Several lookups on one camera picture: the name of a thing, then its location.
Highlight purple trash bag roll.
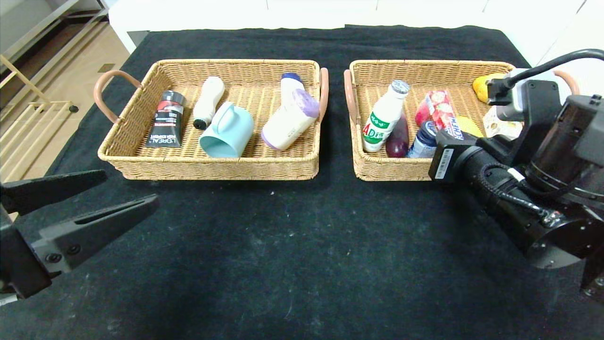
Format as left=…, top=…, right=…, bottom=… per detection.
left=261, top=89, right=320, bottom=152

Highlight black cosmetic tube red band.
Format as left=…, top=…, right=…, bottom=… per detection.
left=146, top=90, right=187, bottom=149

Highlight white AD milk bottle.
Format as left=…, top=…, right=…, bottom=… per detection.
left=362, top=80, right=410, bottom=153

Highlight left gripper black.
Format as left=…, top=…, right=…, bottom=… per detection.
left=0, top=169, right=160, bottom=299

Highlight yellow mango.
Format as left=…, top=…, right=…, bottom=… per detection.
left=455, top=117, right=484, bottom=138

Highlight woven wicker basket brown handles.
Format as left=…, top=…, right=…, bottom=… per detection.
left=93, top=59, right=329, bottom=181
left=343, top=59, right=579, bottom=182

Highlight teal plastic mug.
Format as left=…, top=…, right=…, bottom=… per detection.
left=199, top=102, right=255, bottom=159

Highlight grey metal shelf frame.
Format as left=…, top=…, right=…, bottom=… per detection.
left=0, top=0, right=108, bottom=62

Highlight yellow pear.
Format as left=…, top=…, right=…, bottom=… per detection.
left=473, top=73, right=506, bottom=103

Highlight white shampoo bottle blue cap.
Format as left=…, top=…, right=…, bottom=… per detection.
left=280, top=73, right=307, bottom=110

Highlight right camera black cable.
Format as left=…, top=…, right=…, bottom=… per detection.
left=486, top=49, right=604, bottom=107

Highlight white bottle with barcode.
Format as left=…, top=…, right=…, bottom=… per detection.
left=193, top=76, right=226, bottom=131

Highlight red Hi-Chew candy pack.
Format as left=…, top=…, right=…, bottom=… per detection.
left=425, top=90, right=465, bottom=140

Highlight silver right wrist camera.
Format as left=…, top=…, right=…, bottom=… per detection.
left=495, top=68, right=536, bottom=122

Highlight purple eggplant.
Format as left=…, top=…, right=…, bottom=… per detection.
left=385, top=113, right=410, bottom=158

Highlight dark blue lidded jar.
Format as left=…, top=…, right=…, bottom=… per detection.
left=407, top=120, right=440, bottom=159

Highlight black tablecloth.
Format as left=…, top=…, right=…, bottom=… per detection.
left=0, top=25, right=604, bottom=340

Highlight white yellow drink carton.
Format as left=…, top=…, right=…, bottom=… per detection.
left=482, top=106, right=523, bottom=140

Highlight red peach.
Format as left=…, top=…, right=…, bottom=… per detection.
left=415, top=99, right=433, bottom=127

